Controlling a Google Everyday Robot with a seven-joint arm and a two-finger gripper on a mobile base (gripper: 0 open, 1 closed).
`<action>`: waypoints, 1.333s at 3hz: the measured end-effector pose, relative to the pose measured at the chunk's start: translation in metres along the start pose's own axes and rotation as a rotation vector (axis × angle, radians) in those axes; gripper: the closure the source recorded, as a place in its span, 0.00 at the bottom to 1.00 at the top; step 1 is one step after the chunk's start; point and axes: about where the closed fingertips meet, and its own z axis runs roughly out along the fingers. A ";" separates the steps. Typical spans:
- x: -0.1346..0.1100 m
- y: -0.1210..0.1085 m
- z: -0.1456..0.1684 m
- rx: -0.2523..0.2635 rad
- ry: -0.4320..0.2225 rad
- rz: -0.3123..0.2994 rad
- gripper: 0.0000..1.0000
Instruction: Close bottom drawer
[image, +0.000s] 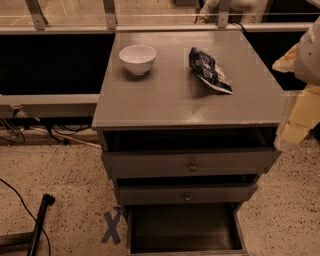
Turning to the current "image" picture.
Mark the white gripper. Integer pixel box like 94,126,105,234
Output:
272,44,320,151

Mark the grey bottom drawer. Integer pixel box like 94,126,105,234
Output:
127,203,249,256

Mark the grey drawer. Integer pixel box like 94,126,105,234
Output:
116,175,258,205
127,203,249,256
102,128,280,179

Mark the grey wooden drawer cabinet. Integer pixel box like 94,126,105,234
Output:
91,30,288,256

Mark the grey middle drawer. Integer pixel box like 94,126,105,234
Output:
116,175,258,205

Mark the grey top drawer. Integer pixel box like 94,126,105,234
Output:
102,128,280,179

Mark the blue white snack bag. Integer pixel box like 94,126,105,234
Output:
189,47,233,95

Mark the white ceramic bowl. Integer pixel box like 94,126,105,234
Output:
119,45,157,76

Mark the blue tape X mark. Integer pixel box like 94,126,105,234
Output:
101,206,122,245

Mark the black metal stand leg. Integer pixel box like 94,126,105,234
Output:
27,194,55,256

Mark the grey metal railing frame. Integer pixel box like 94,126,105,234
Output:
0,0,320,119

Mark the bundle of cables under rail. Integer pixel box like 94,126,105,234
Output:
0,106,101,149

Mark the black floor cable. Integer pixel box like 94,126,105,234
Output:
0,177,52,256

